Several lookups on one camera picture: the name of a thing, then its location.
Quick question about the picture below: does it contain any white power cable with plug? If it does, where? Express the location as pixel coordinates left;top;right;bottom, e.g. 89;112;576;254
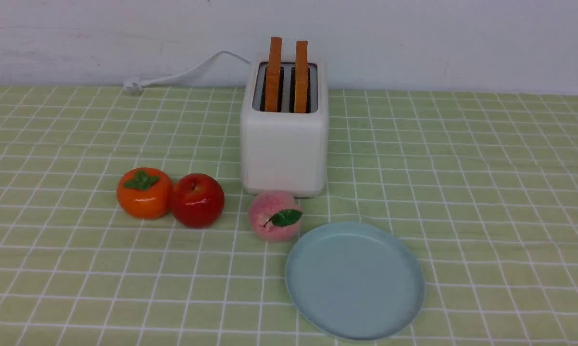
123;50;251;94

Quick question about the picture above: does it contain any pink peach with leaf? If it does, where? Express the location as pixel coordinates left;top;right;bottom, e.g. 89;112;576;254
249;190;303;242

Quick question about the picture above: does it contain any toast slice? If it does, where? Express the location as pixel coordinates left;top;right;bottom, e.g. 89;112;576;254
294;41;309;113
264;37;282;112

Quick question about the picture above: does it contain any light blue plate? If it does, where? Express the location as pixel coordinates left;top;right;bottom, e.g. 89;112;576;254
285;222;426;342

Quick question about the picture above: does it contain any red apple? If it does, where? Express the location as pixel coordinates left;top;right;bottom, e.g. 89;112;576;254
169;173;225;229

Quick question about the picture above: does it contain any orange persimmon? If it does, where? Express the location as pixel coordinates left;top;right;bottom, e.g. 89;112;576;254
116;167;173;220

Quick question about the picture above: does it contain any white two-slot toaster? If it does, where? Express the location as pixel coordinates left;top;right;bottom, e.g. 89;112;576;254
239;52;329;198

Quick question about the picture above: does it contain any green checkered tablecloth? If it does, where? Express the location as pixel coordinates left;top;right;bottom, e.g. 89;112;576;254
0;86;578;346

